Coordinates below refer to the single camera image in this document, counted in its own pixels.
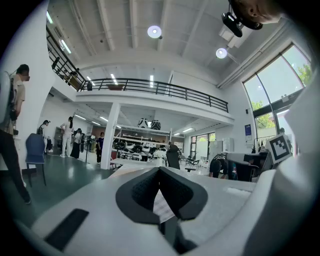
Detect person's head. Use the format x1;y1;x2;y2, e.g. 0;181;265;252
228;0;285;30

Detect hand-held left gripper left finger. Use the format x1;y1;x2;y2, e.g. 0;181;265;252
32;166;176;256

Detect black head-worn camera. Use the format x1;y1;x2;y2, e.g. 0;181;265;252
221;11;244;38

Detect round ceiling lamp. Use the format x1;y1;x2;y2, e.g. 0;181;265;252
147;25;162;39
215;47;228;60

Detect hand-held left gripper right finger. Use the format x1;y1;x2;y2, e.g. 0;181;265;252
159;166;256;247

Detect white flower bouquet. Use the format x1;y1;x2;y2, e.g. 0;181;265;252
153;148;168;161

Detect large window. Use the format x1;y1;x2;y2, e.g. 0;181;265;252
241;41;315;153

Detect white cabinet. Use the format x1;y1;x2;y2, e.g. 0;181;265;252
208;137;235;161

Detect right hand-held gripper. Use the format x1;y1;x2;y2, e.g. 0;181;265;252
226;133;294;182

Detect white pillar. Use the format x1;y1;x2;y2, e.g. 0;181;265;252
99;101;121;171

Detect blue chair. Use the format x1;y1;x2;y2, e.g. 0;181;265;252
24;132;48;188

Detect black mezzanine railing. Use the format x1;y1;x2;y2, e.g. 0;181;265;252
46;24;230;114

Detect metal storage rack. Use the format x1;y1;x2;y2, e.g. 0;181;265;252
111;124;174;163

